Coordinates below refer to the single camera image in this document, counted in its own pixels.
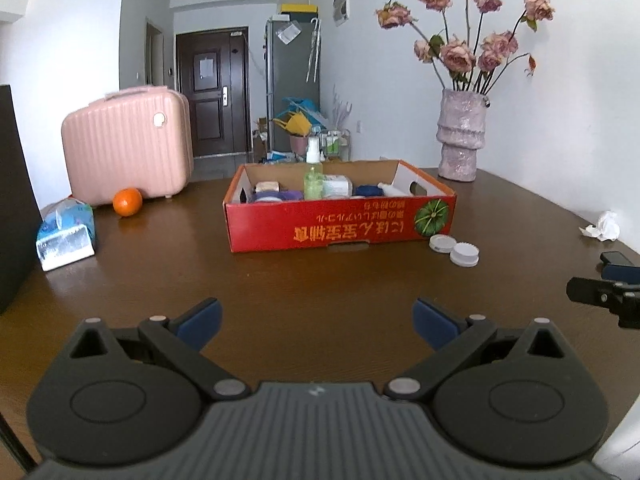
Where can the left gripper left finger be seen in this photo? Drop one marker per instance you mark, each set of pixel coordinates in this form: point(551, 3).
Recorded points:
point(177, 344)

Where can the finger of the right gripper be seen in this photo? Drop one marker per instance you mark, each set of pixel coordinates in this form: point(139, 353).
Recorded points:
point(619, 298)
point(617, 267)

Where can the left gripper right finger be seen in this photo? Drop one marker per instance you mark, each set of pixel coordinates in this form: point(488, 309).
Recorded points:
point(455, 341)

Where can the white ridged lid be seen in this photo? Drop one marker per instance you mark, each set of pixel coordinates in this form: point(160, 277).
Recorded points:
point(441, 243)
point(465, 254)

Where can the white plastic bottle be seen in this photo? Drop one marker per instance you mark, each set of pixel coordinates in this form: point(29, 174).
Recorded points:
point(389, 190)

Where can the blue ridged cap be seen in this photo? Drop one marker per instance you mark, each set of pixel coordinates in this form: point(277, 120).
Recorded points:
point(368, 190)

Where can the cream yellow small box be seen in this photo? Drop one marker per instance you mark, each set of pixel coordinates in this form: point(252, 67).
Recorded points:
point(267, 186)

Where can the purple ridged cap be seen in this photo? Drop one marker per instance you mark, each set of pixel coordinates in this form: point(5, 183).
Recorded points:
point(291, 195)

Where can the white labelled square jar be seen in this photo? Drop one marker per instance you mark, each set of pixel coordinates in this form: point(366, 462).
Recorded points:
point(336, 186)

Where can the green spray bottle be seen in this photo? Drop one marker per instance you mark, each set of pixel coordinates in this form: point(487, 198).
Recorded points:
point(313, 179)

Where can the crumpled white tissue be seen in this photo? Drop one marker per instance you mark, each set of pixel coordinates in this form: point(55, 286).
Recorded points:
point(606, 229)

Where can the red cardboard box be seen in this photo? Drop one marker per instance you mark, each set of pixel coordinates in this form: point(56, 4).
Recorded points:
point(424, 206)

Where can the orange fruit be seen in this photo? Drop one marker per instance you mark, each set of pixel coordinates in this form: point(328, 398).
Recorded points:
point(127, 202)

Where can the blue tissue pack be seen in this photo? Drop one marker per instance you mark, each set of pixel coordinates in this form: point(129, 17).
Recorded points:
point(66, 235)

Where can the black paper bag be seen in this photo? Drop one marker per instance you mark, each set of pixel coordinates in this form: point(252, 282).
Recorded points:
point(19, 215)

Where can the pink suitcase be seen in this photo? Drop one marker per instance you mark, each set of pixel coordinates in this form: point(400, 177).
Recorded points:
point(136, 138)

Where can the pink textured vase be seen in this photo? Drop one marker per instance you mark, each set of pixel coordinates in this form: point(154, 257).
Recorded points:
point(461, 131)

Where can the cluttered storage rack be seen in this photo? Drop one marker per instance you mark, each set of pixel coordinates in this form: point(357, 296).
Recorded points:
point(320, 135)

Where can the dried pink flowers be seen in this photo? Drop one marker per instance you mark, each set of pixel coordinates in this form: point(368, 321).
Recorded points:
point(472, 61)

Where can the dark brown entrance door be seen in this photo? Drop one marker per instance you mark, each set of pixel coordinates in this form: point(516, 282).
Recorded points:
point(213, 75)

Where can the grey refrigerator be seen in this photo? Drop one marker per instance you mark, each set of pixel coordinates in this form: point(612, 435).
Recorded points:
point(289, 62)

